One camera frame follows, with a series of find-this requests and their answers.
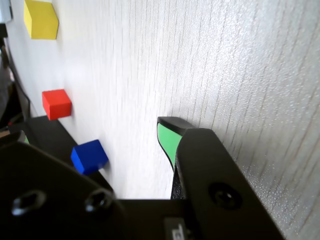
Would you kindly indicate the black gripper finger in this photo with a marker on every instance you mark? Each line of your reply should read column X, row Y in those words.
column 212, row 175
column 50, row 200

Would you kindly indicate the blue wooden cube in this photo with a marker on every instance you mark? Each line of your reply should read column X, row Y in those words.
column 88, row 157

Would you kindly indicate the red wooden cube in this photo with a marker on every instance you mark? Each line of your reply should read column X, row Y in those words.
column 56, row 105

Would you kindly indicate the yellow wooden cube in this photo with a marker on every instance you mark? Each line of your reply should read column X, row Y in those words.
column 42, row 20

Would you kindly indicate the black open box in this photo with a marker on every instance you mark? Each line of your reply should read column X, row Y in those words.
column 67, row 136

